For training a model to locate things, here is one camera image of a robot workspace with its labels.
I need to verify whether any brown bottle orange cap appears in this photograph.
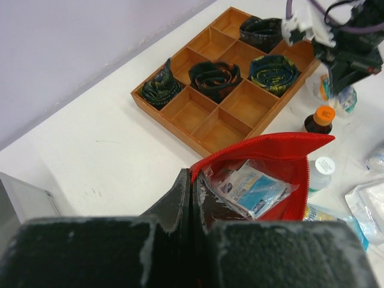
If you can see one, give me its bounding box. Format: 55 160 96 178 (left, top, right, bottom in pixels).
303 106 335 134

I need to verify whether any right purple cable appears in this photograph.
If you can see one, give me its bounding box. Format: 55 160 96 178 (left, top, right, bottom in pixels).
284 0 384 34

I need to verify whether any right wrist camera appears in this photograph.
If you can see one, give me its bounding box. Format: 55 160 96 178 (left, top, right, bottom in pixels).
281 1 336 48

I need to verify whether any alcohol wipes plastic bag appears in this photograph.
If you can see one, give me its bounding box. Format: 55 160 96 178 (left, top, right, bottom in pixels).
203 159 300 220

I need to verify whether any lying white blue bottle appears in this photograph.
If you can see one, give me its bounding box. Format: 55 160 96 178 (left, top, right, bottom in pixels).
365 146 384 172

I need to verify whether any rolled tie yellow blue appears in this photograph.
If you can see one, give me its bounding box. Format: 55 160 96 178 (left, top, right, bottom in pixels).
248 55 301 97

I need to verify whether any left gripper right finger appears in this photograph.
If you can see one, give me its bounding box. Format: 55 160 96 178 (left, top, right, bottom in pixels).
193 173 378 287

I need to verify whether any small white bottle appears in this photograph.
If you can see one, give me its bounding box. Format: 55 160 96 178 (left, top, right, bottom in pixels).
308 156 336 197

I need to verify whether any rolled tie green pattern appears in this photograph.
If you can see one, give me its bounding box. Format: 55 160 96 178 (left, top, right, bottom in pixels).
140 58 183 110

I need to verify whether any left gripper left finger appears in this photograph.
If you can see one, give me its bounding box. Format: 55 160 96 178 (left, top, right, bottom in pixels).
1 169 190 287

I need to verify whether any white gauze packet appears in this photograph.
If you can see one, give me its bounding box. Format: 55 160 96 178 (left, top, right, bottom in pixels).
345 179 383 245

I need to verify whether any grey open metal box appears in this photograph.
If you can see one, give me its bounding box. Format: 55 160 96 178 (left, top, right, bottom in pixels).
1 172 62 223

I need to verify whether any rolled tie dark dotted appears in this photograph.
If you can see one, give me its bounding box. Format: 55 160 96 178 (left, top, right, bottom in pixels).
239 16 283 53

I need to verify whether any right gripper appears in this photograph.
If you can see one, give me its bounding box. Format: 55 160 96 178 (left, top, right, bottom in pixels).
311 17 384 100

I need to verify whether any red first aid pouch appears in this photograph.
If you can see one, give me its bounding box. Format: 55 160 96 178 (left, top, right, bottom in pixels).
190 132 335 221

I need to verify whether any wooden compartment tray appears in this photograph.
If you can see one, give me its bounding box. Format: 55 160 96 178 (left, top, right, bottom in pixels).
131 7 319 157

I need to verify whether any colourful bandage packet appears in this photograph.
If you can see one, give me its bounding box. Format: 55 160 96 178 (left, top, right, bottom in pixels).
306 74 358 118

